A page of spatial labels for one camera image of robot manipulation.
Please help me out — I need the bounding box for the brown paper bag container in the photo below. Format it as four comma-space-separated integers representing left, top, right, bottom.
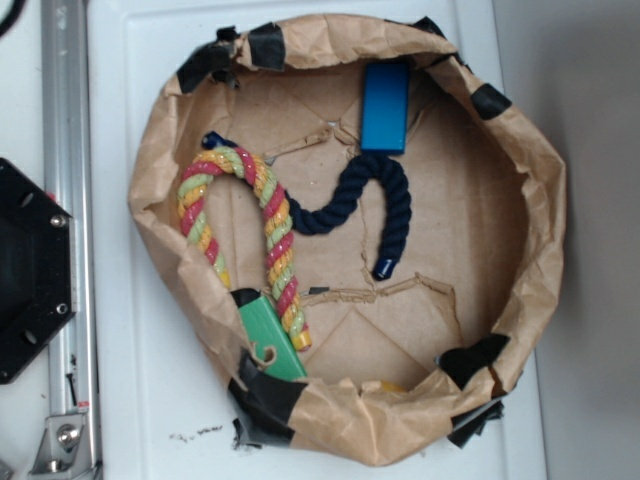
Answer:
128, 14, 566, 466

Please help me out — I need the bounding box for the aluminium extrusion rail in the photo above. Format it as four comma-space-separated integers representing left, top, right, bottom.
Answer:
41, 1, 103, 479

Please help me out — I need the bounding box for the multicolour twisted rope toy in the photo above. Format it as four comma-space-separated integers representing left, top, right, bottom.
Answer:
176, 146, 312, 352

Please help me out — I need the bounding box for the navy blue twisted rope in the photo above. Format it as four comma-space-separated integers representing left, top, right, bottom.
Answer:
201, 130, 413, 282

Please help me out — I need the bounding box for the green rectangular block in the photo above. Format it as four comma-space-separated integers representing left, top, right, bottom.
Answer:
231, 288, 307, 381

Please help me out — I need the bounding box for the blue rectangular block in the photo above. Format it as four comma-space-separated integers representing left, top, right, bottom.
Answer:
361, 62, 409, 155

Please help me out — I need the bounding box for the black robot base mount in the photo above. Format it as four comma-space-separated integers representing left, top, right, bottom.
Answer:
1, 158, 73, 385

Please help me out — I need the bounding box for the metal corner bracket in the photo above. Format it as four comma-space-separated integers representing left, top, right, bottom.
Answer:
28, 413, 98, 479

